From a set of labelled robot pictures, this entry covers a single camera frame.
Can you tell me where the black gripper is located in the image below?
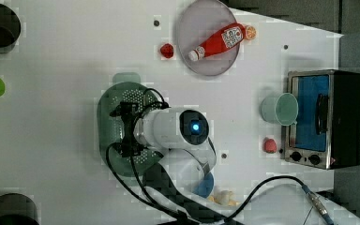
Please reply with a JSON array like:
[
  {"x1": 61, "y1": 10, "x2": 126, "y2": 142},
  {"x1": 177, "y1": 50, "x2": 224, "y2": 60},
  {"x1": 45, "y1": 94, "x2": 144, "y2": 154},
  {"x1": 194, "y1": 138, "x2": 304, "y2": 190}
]
[{"x1": 110, "y1": 101, "x2": 145, "y2": 158}]

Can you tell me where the green plastic strainer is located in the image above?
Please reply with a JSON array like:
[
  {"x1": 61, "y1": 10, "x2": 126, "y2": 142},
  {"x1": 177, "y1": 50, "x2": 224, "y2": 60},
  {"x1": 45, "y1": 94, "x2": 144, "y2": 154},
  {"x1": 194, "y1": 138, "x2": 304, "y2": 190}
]
[{"x1": 97, "y1": 72, "x2": 163, "y2": 177}]

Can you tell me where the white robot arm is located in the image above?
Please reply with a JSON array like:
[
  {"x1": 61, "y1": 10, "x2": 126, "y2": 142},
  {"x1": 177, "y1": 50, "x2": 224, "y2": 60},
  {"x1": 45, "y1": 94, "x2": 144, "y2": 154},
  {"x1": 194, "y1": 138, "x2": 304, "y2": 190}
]
[{"x1": 110, "y1": 102, "x2": 224, "y2": 224}]

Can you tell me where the small red green toy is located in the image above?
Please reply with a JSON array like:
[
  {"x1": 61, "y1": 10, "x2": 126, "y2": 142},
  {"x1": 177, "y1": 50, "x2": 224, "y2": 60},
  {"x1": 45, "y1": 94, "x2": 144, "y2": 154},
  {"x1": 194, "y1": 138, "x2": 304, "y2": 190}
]
[{"x1": 159, "y1": 43, "x2": 174, "y2": 59}]

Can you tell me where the blue round object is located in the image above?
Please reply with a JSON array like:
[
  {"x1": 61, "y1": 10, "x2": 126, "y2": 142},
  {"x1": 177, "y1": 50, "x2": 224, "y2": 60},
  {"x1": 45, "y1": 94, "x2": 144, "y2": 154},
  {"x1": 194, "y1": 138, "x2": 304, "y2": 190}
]
[{"x1": 193, "y1": 173, "x2": 214, "y2": 198}]

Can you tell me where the grey round plate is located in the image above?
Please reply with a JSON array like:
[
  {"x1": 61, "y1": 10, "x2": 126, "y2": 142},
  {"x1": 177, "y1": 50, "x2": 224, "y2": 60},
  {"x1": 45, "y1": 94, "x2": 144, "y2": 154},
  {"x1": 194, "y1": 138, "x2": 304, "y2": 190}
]
[{"x1": 175, "y1": 0, "x2": 240, "y2": 76}]

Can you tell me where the red ketchup bottle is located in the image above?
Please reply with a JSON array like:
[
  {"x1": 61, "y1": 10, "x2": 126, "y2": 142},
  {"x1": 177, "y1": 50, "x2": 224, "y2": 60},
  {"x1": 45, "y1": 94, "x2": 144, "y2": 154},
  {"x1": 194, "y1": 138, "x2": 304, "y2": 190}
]
[{"x1": 187, "y1": 22, "x2": 247, "y2": 62}]

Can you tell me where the yellow white toy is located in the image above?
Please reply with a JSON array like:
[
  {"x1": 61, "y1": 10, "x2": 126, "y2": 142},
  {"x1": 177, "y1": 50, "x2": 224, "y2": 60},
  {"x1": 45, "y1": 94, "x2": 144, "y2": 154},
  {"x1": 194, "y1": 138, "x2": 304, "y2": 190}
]
[{"x1": 207, "y1": 190, "x2": 240, "y2": 206}]

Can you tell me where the orange slice toy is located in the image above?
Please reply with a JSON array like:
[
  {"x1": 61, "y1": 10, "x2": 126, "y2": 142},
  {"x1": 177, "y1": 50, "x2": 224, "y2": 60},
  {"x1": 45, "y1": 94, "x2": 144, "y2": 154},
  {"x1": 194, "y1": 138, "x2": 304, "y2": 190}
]
[{"x1": 245, "y1": 25, "x2": 257, "y2": 40}]

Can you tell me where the red strawberry toy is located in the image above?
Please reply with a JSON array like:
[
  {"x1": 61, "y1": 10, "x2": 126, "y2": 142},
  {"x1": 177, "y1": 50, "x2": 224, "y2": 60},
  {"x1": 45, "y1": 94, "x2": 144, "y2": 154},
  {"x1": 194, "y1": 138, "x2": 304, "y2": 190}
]
[{"x1": 263, "y1": 139, "x2": 278, "y2": 154}]

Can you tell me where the green plastic cup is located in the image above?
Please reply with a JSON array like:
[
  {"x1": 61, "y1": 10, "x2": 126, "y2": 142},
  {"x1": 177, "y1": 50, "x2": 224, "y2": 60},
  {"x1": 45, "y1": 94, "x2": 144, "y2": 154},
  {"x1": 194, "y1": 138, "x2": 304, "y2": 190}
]
[{"x1": 260, "y1": 93, "x2": 299, "y2": 127}]

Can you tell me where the silver toaster oven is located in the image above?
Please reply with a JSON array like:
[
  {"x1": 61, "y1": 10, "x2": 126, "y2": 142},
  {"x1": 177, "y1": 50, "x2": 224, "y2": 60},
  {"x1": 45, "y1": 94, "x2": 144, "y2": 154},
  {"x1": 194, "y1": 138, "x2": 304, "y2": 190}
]
[{"x1": 284, "y1": 69, "x2": 360, "y2": 170}]

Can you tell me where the black round mount lower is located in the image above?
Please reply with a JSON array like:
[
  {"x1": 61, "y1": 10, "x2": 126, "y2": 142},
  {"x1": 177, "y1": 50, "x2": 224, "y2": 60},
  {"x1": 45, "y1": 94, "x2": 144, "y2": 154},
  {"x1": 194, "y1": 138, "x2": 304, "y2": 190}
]
[{"x1": 0, "y1": 193, "x2": 39, "y2": 225}]

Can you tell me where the black cable with connector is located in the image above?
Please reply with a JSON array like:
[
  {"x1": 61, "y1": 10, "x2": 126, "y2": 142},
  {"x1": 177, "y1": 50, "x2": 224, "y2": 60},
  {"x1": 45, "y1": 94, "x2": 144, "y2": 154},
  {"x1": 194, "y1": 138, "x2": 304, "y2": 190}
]
[{"x1": 224, "y1": 174, "x2": 336, "y2": 225}]

